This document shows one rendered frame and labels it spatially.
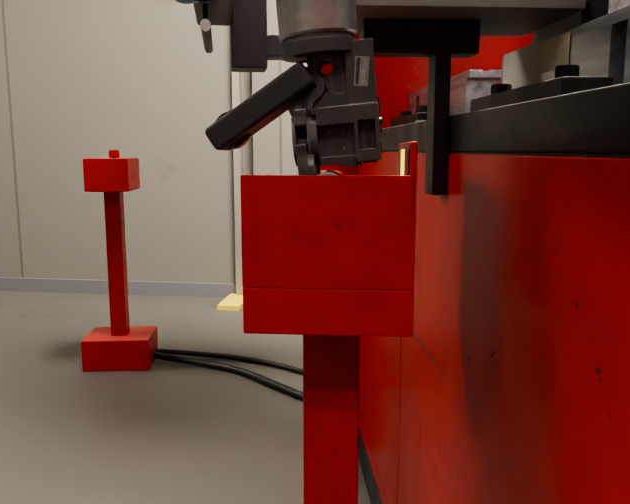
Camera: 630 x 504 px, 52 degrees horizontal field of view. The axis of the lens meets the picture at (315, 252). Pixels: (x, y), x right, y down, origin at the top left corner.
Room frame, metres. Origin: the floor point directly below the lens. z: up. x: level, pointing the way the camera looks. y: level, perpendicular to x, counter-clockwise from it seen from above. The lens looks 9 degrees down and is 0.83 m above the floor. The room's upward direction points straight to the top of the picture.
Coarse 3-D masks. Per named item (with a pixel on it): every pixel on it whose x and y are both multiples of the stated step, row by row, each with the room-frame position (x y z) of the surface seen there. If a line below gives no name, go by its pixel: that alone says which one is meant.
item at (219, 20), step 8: (224, 0) 1.86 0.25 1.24; (232, 0) 1.86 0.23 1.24; (200, 8) 1.97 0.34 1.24; (208, 8) 1.97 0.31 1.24; (216, 8) 1.97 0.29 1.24; (224, 8) 1.97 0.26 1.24; (232, 8) 1.97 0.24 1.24; (200, 16) 2.08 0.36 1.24; (208, 16) 2.08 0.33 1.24; (216, 16) 2.08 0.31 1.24; (224, 16) 2.08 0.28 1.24; (232, 16) 2.08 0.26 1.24; (216, 24) 2.21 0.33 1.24; (224, 24) 2.21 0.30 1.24
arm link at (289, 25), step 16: (288, 0) 0.60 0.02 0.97; (304, 0) 0.60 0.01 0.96; (320, 0) 0.60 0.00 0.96; (336, 0) 0.60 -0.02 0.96; (352, 0) 0.62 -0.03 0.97; (288, 16) 0.61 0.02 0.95; (304, 16) 0.60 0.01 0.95; (320, 16) 0.59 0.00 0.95; (336, 16) 0.60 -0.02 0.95; (352, 16) 0.61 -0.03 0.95; (288, 32) 0.61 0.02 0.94; (304, 32) 0.60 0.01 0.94; (320, 32) 0.60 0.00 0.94; (336, 32) 0.61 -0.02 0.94; (352, 32) 0.62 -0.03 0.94
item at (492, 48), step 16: (480, 48) 1.71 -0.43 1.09; (496, 48) 1.71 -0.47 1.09; (512, 48) 1.71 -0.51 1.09; (384, 64) 1.69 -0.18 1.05; (400, 64) 1.70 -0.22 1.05; (416, 64) 1.70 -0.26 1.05; (464, 64) 1.71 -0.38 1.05; (480, 64) 1.71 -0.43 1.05; (496, 64) 1.71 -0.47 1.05; (384, 80) 1.69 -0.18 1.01; (400, 80) 1.70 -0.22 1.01; (416, 80) 1.70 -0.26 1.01; (384, 96) 1.69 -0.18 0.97; (400, 96) 1.70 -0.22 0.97; (384, 112) 1.69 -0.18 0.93
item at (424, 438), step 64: (448, 192) 0.81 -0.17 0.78; (512, 192) 0.60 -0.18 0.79; (576, 192) 0.47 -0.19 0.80; (448, 256) 0.80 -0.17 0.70; (512, 256) 0.59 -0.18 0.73; (576, 256) 0.46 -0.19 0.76; (448, 320) 0.79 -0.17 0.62; (512, 320) 0.58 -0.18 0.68; (576, 320) 0.46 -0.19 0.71; (384, 384) 1.24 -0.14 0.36; (448, 384) 0.78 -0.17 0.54; (512, 384) 0.57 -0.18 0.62; (576, 384) 0.45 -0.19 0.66; (384, 448) 1.23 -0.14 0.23; (448, 448) 0.77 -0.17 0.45; (512, 448) 0.57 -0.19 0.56; (576, 448) 0.45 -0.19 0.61
